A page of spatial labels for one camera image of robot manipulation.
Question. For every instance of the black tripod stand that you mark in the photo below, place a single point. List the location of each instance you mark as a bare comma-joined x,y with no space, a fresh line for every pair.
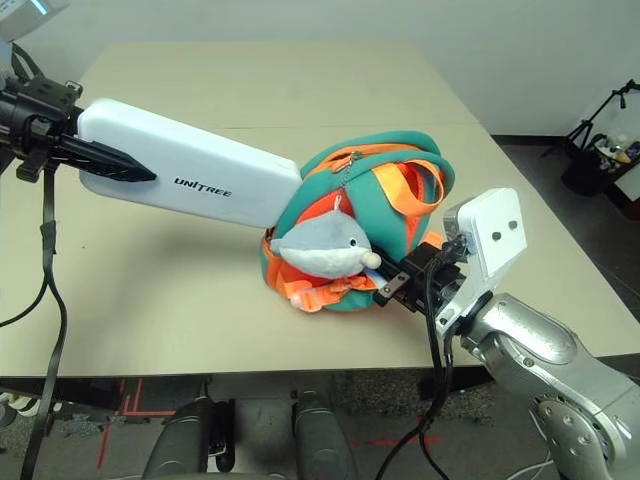
600,112

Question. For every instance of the dark grey left robot leg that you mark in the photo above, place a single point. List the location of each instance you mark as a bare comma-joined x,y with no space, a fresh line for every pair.
190,445

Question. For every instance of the dark grey robot leg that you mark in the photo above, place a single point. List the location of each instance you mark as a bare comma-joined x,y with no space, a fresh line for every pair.
322,440
190,445

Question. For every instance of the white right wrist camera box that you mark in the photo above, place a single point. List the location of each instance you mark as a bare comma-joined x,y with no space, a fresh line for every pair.
495,235

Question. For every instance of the teal and orange backpack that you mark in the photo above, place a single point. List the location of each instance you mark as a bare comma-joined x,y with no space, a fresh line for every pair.
380,200

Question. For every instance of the white Unitree pencil case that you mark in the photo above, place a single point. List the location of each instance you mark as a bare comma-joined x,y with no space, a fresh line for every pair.
200,170

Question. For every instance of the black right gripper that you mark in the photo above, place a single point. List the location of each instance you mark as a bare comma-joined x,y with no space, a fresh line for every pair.
425,285

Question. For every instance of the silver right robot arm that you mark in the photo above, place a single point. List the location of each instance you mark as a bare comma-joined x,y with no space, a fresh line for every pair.
560,360

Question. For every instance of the dark grey right robot leg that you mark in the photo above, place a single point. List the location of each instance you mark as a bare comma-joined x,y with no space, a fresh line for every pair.
322,440

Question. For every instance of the black bin with bottles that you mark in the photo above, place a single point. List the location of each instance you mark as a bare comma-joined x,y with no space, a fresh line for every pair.
585,170

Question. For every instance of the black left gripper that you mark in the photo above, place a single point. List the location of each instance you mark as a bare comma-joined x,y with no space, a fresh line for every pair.
35,120

